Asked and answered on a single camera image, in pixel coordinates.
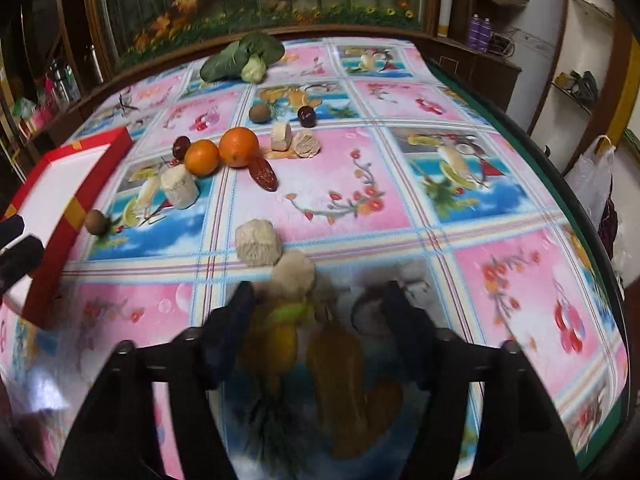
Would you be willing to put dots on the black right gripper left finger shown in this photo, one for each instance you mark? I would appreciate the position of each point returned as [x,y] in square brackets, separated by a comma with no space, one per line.
[224,331]

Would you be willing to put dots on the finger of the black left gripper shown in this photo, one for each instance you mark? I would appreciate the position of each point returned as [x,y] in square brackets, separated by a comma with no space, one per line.
[20,260]
[11,229]

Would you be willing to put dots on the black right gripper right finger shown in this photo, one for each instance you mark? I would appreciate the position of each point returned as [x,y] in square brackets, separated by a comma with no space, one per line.
[415,336]

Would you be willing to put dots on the brown kiwi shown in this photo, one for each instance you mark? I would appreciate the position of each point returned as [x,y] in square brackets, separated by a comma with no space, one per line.
[97,223]
[259,113]

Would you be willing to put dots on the cream cylinder cake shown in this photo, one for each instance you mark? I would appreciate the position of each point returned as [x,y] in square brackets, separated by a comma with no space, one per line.
[179,187]

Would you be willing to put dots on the long red date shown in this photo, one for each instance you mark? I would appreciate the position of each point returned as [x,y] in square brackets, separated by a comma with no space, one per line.
[263,174]

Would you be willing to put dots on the small orange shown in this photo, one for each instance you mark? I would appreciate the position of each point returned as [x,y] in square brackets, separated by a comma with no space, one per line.
[202,158]

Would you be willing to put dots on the dark red date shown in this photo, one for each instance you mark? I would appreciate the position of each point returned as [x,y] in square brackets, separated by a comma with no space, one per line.
[180,147]

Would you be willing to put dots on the red white tray box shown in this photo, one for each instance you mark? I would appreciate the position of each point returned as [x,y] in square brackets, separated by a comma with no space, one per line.
[53,202]

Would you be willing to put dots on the bottles on left shelf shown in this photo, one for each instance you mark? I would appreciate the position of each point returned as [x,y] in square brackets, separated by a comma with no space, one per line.
[54,96]

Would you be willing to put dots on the large orange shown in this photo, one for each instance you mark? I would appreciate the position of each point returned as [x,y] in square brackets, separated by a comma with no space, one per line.
[238,146]

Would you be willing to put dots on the colourful fruit print tablecloth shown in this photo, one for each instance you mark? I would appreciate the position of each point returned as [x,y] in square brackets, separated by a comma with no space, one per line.
[416,183]

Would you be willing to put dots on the beige block beside orange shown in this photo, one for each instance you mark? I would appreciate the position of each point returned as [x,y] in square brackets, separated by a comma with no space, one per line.
[280,136]

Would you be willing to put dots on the dark plum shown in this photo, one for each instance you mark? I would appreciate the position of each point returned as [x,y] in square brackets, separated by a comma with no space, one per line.
[307,116]

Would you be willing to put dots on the white plastic bag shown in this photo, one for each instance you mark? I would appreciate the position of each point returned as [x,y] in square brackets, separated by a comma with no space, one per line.
[591,177]

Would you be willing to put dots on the green leafy vegetable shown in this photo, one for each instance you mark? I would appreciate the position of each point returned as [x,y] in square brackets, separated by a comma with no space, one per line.
[247,59]

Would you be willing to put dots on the shoes on shelf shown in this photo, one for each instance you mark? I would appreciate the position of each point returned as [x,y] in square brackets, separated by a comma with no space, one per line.
[582,88]

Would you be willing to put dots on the purple bottle pair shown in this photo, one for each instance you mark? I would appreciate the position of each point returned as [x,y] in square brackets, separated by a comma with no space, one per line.
[479,34]

